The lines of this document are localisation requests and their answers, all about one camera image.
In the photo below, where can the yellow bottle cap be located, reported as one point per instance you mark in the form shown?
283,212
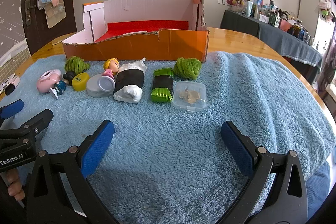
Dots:
79,81

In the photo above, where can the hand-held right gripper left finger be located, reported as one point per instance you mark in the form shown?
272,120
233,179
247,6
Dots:
97,148

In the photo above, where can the black white snack packet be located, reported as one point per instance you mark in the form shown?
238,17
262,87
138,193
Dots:
130,78

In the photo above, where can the blue towel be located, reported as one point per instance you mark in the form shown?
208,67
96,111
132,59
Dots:
170,134

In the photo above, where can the person's left hand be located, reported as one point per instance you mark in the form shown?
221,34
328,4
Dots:
14,187

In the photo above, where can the green yarn scrubber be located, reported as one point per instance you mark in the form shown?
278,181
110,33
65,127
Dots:
187,67
76,65

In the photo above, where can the dark brown door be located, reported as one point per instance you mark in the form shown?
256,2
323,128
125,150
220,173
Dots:
34,37

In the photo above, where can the white black toy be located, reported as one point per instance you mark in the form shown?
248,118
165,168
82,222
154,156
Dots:
6,85

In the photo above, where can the clear plastic box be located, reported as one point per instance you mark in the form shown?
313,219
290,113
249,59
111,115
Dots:
189,95

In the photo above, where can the side table with dark cloth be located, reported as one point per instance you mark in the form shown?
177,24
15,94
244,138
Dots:
275,37

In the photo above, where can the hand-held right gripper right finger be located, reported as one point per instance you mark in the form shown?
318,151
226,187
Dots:
236,148

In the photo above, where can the blond girl figurine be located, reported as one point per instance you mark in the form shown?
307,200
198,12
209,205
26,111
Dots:
111,65

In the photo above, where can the group of bottles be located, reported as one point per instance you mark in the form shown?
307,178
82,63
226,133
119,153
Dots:
273,16

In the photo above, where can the person's blue trousers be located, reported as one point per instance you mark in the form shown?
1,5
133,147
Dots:
317,187

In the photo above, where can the green black snack packet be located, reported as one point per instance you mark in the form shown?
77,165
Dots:
162,82

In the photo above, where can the pink round toy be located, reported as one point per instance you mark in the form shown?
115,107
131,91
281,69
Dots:
47,81

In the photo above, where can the white cabinet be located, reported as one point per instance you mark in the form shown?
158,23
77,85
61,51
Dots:
311,11

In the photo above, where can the orange cardboard box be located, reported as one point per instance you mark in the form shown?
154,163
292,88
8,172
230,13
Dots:
147,45

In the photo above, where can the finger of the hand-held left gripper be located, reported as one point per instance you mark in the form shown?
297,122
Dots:
42,119
11,108

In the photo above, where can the dark-haired boy figurine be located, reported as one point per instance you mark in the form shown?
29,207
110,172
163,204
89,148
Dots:
61,85

